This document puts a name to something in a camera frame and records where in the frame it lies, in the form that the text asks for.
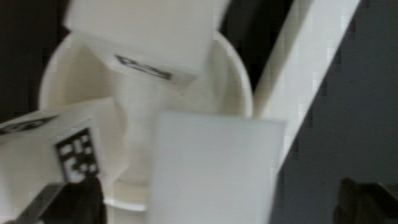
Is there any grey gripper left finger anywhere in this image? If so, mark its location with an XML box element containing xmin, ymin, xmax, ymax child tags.
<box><xmin>10</xmin><ymin>178</ymin><xmax>106</xmax><ymax>224</ymax></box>

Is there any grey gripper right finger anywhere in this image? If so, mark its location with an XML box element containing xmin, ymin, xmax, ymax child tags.
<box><xmin>333</xmin><ymin>178</ymin><xmax>398</xmax><ymax>224</ymax></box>

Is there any white stool leg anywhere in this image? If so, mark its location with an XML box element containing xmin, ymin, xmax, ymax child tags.
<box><xmin>0</xmin><ymin>98</ymin><xmax>126</xmax><ymax>223</ymax></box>
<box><xmin>145</xmin><ymin>112</ymin><xmax>284</xmax><ymax>224</ymax></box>
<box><xmin>63</xmin><ymin>0</ymin><xmax>230</xmax><ymax>85</ymax></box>

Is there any white round stool seat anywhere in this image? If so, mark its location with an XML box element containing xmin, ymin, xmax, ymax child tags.
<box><xmin>38</xmin><ymin>36</ymin><xmax>252</xmax><ymax>212</ymax></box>

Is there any white L-shaped fence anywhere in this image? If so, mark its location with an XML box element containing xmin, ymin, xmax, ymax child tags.
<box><xmin>253</xmin><ymin>0</ymin><xmax>360</xmax><ymax>167</ymax></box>

